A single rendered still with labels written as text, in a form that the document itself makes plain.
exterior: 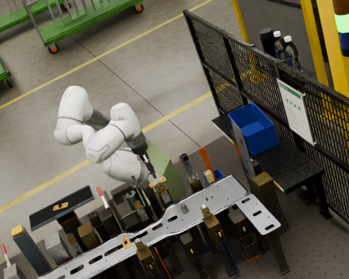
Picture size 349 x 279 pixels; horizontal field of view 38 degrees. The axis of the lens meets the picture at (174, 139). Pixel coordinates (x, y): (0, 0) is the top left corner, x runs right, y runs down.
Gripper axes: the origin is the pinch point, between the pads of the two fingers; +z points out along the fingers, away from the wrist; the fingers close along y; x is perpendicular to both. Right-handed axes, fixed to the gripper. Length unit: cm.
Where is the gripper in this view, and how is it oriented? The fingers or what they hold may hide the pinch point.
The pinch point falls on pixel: (154, 176)
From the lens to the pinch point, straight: 243.9
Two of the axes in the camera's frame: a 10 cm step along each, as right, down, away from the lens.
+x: 8.8, -4.7, 0.9
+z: 3.6, 7.7, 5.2
